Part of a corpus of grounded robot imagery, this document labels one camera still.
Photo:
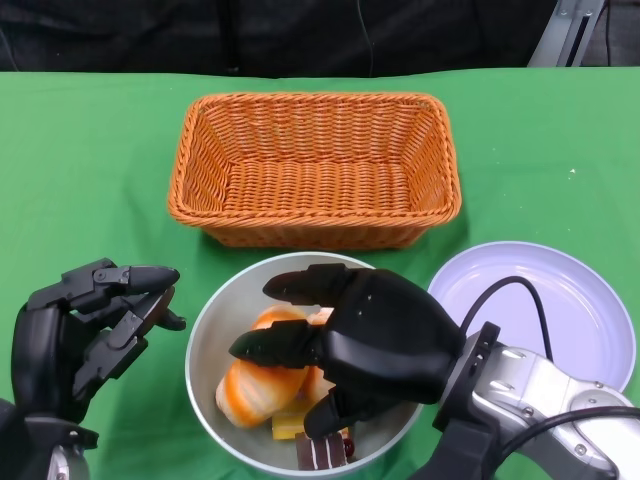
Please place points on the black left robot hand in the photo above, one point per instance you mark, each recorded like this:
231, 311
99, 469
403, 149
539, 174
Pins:
40, 360

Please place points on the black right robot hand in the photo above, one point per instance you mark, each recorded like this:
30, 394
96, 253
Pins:
390, 340

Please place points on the smooth orange bagel bread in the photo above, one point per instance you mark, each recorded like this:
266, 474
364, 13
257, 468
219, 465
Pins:
260, 395

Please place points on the pale green bowl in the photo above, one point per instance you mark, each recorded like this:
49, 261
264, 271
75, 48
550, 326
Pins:
220, 320

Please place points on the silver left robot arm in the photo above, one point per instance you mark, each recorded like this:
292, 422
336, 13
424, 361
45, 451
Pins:
30, 450

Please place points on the chocolate layered cake slice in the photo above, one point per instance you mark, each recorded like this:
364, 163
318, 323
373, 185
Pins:
320, 452

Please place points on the yellow layered cake slice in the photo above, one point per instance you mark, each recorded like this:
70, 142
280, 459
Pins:
287, 427

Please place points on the orange wicker basket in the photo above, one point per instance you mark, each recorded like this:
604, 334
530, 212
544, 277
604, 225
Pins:
320, 185

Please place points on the lavender plate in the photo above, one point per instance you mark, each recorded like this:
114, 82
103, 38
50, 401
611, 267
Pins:
575, 300

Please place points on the green tablecloth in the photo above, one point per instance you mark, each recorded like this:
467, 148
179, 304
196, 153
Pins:
100, 150

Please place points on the black backdrop cloth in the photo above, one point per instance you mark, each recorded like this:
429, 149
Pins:
150, 35

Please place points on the grey metal stand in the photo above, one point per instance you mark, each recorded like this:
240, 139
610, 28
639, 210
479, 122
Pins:
565, 35

